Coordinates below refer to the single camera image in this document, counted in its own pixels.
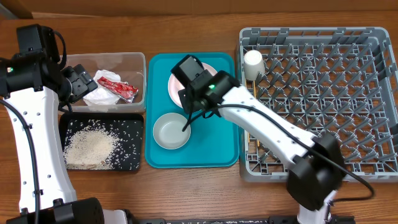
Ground white rice pile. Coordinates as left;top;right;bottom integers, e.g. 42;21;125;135
63;119;142;171

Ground pink plate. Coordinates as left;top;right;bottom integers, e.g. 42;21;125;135
168;63;217;108

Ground white cup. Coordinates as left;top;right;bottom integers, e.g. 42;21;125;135
243;50;265;81

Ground grey dishwasher rack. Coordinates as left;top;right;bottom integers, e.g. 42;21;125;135
237;27;397;182

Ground white tissue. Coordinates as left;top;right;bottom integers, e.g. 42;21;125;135
83;70;121;106

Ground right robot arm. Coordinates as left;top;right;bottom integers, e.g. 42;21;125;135
172;69;345;223

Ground clear plastic waste bin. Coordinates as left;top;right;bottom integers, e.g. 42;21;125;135
67;52;147;113

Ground grey bowl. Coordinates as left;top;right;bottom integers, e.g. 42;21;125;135
152;113;191;150

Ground red snack wrapper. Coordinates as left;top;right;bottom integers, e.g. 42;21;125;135
98;77;139;103

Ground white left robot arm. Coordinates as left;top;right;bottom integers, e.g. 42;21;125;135
1;53;136;223

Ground black mounting rail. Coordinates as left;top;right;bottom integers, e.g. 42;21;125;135
133;215;356;224

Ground teal serving tray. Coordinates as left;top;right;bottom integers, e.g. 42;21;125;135
145;53;243;169

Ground black plastic tray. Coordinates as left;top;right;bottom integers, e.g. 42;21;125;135
58;111;145;172

